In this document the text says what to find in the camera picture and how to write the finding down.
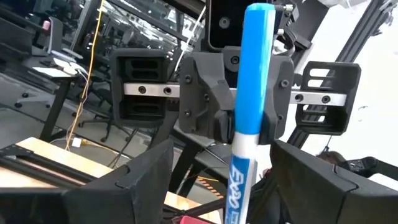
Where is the black frame upright post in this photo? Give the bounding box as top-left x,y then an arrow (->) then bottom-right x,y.
285,0 -> 398,150

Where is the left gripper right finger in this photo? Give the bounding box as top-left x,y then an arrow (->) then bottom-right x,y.
269,139 -> 398,224

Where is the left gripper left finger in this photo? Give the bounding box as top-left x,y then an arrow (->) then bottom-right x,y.
0,138 -> 174,224

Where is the white hanging cable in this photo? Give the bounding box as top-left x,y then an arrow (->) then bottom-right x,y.
173,5 -> 208,73

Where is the yellow hanging cable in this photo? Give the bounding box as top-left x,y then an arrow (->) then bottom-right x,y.
64,0 -> 106,151

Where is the black office desk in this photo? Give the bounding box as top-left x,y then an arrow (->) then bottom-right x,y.
0,46 -> 86,142

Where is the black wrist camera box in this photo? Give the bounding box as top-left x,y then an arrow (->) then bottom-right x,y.
206,0 -> 282,53

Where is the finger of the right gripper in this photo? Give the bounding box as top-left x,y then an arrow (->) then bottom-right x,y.
260,55 -> 295,146
179,51 -> 236,144

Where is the blue Expo marker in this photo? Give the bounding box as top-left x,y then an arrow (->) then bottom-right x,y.
223,2 -> 277,224

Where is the black aluminium table frame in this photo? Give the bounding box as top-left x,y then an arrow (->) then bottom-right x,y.
0,143 -> 97,189

